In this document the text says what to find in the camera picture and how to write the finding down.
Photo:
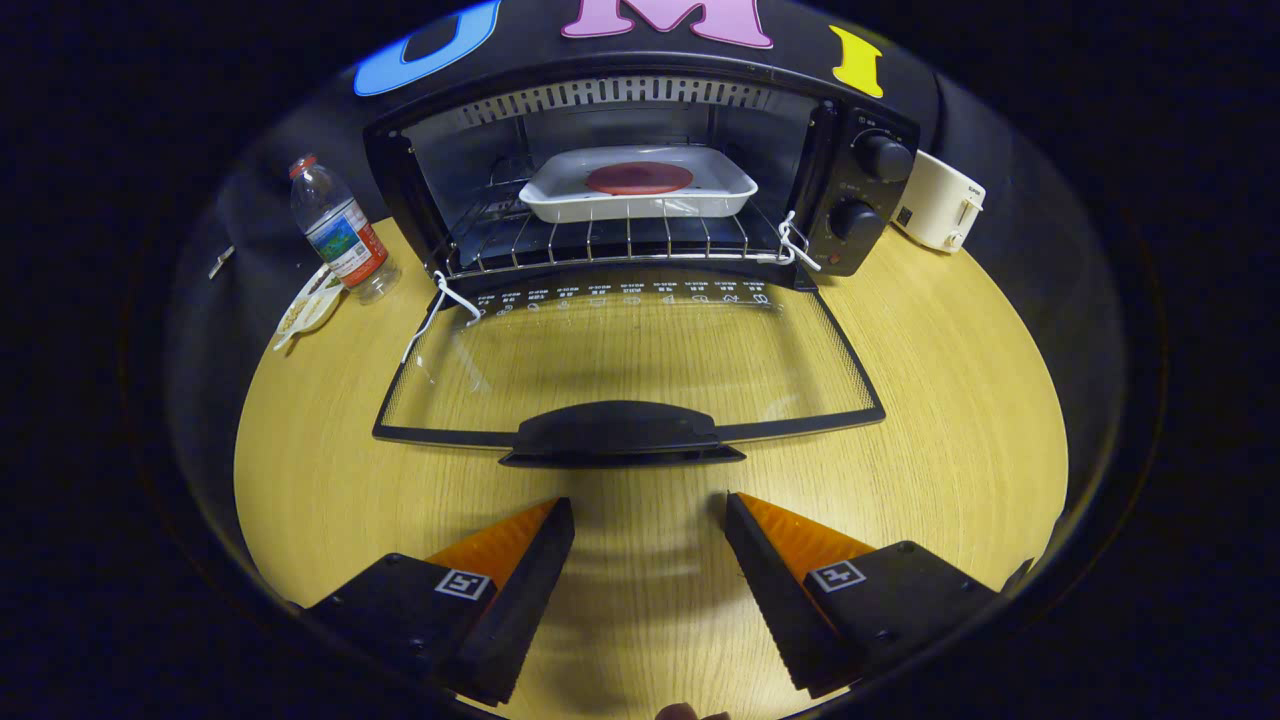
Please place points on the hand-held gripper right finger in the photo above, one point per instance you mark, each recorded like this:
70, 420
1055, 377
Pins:
775, 600

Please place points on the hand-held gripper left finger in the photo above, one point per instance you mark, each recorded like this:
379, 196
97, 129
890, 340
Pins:
525, 600

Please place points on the black toaster oven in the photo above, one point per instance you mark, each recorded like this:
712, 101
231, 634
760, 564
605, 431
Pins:
620, 435

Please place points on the white square plate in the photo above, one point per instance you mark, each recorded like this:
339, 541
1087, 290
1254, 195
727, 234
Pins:
560, 195

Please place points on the pink round food slice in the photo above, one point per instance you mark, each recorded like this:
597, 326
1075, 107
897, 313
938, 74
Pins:
640, 178

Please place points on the cream pop-up toaster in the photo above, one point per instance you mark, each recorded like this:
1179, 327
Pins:
935, 205

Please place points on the small white snack dish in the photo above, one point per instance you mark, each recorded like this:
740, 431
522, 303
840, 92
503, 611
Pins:
305, 310

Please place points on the clear plastic water bottle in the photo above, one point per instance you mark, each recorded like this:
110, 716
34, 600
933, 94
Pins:
345, 240

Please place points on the silver clip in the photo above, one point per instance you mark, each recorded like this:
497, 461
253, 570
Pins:
221, 262

